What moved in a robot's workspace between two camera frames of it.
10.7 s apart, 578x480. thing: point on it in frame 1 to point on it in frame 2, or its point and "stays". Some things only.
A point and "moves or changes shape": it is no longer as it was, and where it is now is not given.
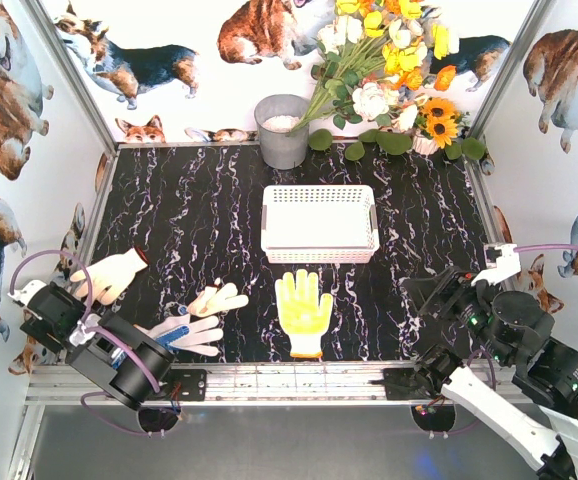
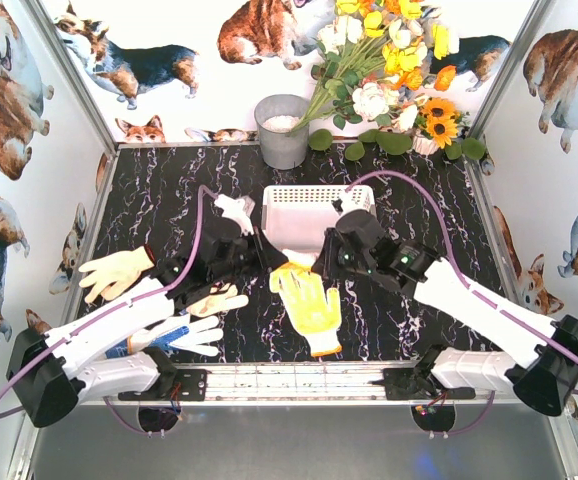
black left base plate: x=186 y=384 stays
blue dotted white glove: x=181 y=334 stays
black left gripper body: x=49 y=312 to x=255 y=248
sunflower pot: x=439 y=124 stays
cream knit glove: x=216 y=298 stays
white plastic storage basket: x=320 y=224 stays
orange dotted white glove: x=304 y=318 moves or changes shape
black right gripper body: x=445 y=291 to x=329 y=251
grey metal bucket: x=275 y=115 stays
